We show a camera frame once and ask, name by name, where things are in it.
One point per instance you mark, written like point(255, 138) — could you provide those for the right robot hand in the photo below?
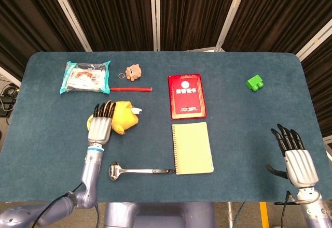
point(298, 165)

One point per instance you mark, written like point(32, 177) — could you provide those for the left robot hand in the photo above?
point(99, 128)

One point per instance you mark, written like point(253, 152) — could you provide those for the yellow plush toy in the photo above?
point(124, 116)

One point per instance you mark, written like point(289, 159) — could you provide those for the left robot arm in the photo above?
point(85, 181)

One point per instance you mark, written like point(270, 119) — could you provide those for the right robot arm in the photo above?
point(313, 207)

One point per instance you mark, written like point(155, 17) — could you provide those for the green toy building block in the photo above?
point(254, 82)

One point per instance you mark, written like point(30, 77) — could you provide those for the red stick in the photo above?
point(131, 89)

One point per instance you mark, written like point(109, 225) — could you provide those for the teal plastic snack packet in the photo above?
point(85, 77)

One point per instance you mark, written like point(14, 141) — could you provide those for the red certificate booklet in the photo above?
point(187, 96)

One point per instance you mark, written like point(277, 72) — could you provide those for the yellow spiral notebook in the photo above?
point(193, 149)

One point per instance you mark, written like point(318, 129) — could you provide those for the robot torso base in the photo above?
point(158, 215)

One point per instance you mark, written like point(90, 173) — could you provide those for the white partition frame post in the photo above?
point(315, 39)
point(230, 13)
point(155, 14)
point(68, 14)

